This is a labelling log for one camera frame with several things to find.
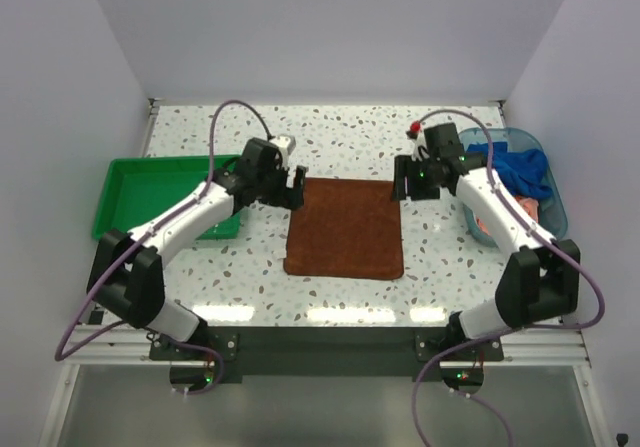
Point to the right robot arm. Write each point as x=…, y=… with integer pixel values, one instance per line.
x=540, y=280

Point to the blue plastic bin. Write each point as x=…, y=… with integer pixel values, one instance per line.
x=550, y=212

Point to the brown towel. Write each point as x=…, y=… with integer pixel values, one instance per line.
x=346, y=228

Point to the blue towel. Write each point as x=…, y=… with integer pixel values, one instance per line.
x=522, y=173

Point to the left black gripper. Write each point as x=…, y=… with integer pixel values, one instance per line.
x=288, y=197

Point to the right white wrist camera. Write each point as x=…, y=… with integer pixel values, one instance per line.
x=415, y=133

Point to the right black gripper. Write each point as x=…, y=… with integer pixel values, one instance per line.
x=405, y=165

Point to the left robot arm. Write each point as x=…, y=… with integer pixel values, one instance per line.
x=127, y=276

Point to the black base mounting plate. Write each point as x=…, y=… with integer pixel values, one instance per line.
x=312, y=352

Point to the green plastic tray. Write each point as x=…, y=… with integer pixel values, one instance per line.
x=137, y=190

